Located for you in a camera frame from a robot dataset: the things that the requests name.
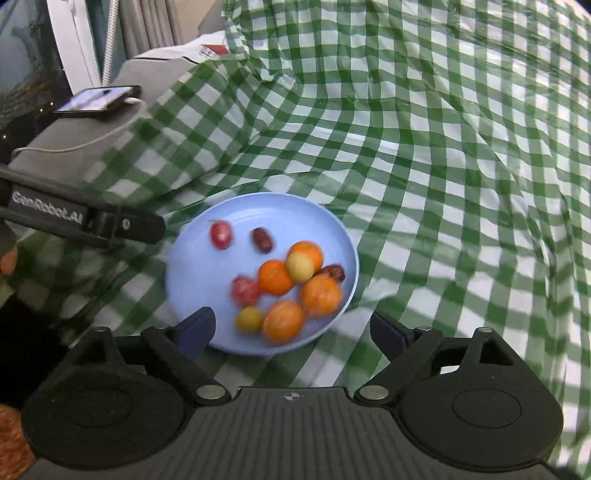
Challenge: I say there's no green checked cloth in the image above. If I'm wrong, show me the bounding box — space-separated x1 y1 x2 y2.
14 0 591 474

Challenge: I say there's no person's left hand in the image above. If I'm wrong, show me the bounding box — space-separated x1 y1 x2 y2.
0 244 19 278

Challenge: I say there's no white window frame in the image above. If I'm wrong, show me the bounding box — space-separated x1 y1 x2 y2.
46 0 102 93

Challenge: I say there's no black smartphone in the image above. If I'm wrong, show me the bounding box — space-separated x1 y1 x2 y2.
52 85 142 121

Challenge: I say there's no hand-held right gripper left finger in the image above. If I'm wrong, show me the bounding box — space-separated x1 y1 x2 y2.
92 306 232 403

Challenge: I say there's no white charging cable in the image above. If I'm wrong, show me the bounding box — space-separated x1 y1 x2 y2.
11 96 141 160

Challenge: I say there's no light blue plate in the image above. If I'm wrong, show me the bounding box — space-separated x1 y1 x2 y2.
165 192 360 356

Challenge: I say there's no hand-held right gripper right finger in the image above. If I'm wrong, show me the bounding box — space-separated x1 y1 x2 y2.
355 310 527 402

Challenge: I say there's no grey curtain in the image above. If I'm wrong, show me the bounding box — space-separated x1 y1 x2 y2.
117 0 185 61

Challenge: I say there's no white printed pillow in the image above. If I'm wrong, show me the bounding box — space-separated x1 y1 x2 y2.
139 36 232 63

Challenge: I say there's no small yellow fruit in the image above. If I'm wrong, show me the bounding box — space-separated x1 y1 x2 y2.
285 252 315 282
235 306 263 335

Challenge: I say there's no small red fruit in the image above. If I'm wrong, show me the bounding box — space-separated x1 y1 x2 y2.
210 220 234 250
230 275 262 306

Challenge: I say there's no orange tangerine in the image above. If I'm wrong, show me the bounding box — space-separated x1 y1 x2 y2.
257 260 296 297
300 274 344 317
262 300 305 344
288 240 324 273

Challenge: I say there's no striped pole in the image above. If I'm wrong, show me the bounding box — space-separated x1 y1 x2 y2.
100 0 122 86

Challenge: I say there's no grey cushion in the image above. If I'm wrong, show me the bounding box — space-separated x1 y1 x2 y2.
7 44 204 185

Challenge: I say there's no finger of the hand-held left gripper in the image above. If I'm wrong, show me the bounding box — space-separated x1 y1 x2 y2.
111 206 167 250

